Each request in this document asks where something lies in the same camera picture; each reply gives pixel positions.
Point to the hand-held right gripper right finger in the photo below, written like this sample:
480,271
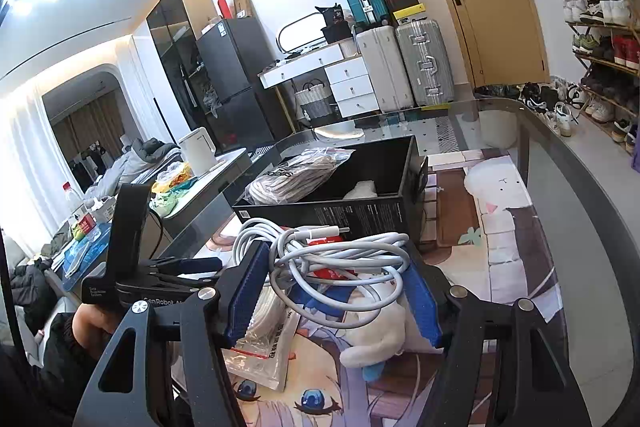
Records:
424,307

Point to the brown curtain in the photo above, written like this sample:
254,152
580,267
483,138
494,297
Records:
95,127

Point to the yellow snack bag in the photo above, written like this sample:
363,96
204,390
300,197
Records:
172,179

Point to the white ribbed container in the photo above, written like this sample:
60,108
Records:
350,48

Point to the grey white woven basket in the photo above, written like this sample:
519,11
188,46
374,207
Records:
312,102

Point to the person's left hand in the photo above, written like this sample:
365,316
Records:
95,322

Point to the clear water bottle red label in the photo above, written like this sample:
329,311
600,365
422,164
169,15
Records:
80,207

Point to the black cardboard box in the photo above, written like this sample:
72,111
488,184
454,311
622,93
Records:
300,217

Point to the white electric kettle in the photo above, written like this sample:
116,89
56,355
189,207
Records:
197,152

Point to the red white plastic packet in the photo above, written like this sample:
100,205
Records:
336,274

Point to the clear bag of grey socks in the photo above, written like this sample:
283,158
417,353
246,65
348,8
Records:
295,179

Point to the black refrigerator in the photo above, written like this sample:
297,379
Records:
235,77

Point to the white sheer curtain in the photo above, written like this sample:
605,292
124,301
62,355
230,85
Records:
25,167

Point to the white trash bin black liner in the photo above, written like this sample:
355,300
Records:
500,127

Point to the white vanity desk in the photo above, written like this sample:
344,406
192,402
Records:
350,82

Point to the cluster of white black sneakers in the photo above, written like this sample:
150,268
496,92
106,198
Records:
555,107

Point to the bed with grey duvet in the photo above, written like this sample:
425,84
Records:
135,162

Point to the oval mirror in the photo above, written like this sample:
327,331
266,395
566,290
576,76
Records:
300,34

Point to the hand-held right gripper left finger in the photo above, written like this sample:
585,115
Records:
245,297

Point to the printed cartoon mat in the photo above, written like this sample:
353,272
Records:
500,247

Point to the silver suitcase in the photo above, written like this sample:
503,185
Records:
425,62

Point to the white plush toy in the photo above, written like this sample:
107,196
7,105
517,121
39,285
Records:
370,332

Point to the open brown cardboard box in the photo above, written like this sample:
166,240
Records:
243,4

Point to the white top low cabinet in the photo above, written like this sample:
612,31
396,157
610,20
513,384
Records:
210,192

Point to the black bag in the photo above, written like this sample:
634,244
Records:
335,24

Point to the purple cloth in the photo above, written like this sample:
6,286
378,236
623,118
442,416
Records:
636,159

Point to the black jacket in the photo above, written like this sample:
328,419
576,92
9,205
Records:
32,292

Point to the geometric patterned rug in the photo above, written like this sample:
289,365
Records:
445,132

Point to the dark glass cabinet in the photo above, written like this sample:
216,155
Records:
172,47

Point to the person's left forearm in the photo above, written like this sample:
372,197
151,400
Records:
60,367

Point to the green plastic bag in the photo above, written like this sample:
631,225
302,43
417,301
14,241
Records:
162,205

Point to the wooden shoe rack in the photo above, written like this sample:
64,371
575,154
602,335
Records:
607,62

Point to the white suitcase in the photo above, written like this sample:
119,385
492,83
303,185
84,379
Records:
385,67

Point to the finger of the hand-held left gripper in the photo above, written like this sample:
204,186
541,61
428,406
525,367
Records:
175,283
205,265

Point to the white crumpled soft item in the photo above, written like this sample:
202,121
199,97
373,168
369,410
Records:
361,189

